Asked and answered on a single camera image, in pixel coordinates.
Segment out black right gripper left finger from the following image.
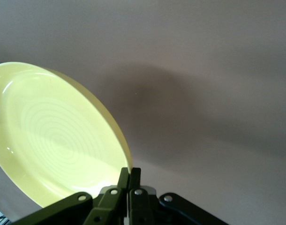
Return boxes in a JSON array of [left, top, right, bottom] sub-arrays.
[[15, 166, 130, 225]]

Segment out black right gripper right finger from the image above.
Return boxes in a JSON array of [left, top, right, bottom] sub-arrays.
[[128, 167, 229, 225]]

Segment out yellow plate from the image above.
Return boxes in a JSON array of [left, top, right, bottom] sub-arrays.
[[0, 61, 134, 209]]

